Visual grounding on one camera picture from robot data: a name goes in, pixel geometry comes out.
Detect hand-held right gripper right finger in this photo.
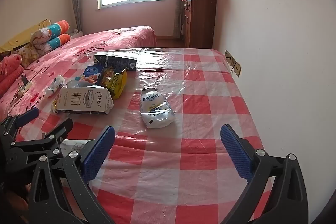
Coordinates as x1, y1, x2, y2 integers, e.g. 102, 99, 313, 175
220, 123, 309, 224

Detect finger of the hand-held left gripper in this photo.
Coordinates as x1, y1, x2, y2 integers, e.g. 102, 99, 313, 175
0, 108, 40, 146
8, 118, 74, 161

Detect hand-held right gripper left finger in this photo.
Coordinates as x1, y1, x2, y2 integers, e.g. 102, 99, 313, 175
28, 126, 116, 224

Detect white milk carton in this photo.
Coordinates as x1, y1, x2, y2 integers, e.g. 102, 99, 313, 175
54, 85, 114, 115

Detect white blue wrapper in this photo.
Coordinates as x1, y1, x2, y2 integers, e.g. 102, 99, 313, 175
43, 75, 67, 97

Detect blue cartoon print carton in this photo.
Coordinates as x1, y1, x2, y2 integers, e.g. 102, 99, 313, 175
75, 64, 105, 86

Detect white blue print pouch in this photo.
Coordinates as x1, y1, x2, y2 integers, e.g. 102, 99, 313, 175
140, 88, 175, 129

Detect yellow snack bag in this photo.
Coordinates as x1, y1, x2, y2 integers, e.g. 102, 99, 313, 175
101, 68, 128, 99

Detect dark carton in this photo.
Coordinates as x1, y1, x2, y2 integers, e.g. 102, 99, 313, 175
94, 51, 138, 72

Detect folded pink blankets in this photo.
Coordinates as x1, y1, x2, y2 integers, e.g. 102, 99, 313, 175
0, 65, 25, 97

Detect red white checkered tablecloth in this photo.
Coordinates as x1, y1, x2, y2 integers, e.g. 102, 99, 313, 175
16, 48, 279, 224

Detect gold floral pillow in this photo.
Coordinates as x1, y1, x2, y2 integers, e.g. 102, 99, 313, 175
14, 47, 40, 68

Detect yellow headboard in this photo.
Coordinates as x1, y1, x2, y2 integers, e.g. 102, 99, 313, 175
0, 20, 51, 52

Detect pink heart print blanket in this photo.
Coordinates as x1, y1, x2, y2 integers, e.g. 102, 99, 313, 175
0, 26, 157, 114

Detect brown wooden cabinet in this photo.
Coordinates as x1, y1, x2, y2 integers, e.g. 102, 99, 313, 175
181, 0, 217, 49

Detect black cable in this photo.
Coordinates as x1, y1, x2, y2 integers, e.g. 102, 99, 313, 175
5, 67, 48, 114

